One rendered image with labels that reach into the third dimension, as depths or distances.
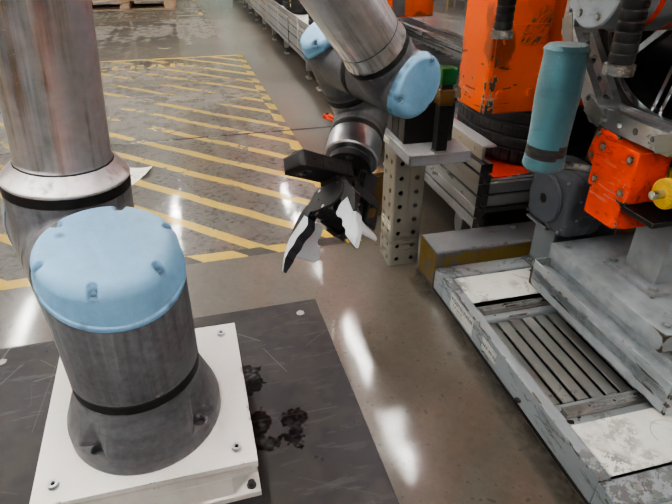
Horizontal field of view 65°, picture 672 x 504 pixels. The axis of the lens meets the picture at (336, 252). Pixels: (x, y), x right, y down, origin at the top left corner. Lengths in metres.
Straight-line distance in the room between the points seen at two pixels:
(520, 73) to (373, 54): 0.85
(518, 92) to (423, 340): 0.70
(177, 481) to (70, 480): 0.12
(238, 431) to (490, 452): 0.64
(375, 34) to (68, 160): 0.39
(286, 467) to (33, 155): 0.50
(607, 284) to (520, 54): 0.60
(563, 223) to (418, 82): 0.86
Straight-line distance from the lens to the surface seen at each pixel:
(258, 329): 1.00
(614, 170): 1.22
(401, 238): 1.70
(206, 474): 0.71
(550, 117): 1.21
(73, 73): 0.67
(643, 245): 1.42
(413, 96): 0.74
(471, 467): 1.19
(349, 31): 0.67
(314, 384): 0.89
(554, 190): 1.50
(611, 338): 1.35
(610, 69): 0.90
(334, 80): 0.83
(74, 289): 0.56
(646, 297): 1.39
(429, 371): 1.36
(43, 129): 0.68
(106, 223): 0.63
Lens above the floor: 0.92
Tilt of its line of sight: 31 degrees down
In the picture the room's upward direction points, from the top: straight up
